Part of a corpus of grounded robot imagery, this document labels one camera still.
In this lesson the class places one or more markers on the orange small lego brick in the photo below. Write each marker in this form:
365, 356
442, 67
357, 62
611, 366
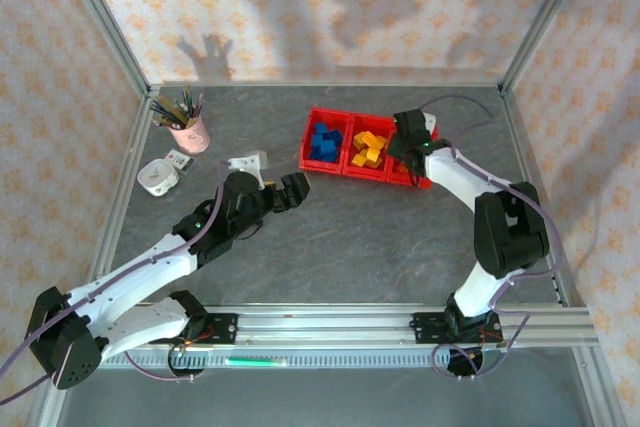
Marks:
402, 167

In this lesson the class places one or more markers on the dark yellow long lego brick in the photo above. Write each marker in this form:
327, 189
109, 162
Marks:
367, 137

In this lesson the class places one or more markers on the blue lego brick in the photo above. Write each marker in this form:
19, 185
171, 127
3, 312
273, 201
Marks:
330, 155
316, 141
322, 128
336, 138
328, 143
314, 155

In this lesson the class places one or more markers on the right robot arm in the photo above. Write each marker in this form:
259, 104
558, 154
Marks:
450, 172

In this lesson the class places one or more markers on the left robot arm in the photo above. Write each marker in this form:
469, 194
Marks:
130, 282

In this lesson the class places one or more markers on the small printed card pack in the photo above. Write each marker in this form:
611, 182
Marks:
179, 159

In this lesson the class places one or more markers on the pink pencil cup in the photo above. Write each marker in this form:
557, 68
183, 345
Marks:
192, 139

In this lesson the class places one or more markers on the bunch of coloured pencils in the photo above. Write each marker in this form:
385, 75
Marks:
175, 109

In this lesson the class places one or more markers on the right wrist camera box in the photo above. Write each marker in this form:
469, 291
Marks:
430, 123

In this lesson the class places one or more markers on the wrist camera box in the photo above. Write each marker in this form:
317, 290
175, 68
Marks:
247, 163
430, 123

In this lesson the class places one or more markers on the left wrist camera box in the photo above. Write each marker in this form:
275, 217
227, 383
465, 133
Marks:
247, 163

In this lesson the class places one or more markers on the aluminium back rail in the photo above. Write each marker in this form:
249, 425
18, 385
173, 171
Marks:
325, 84

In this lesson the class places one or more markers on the aluminium side rail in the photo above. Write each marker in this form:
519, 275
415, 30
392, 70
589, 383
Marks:
520, 147
120, 197

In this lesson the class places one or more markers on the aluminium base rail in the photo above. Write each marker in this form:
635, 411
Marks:
325, 327

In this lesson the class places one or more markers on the aluminium frame post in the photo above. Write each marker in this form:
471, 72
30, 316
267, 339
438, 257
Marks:
106, 17
545, 17

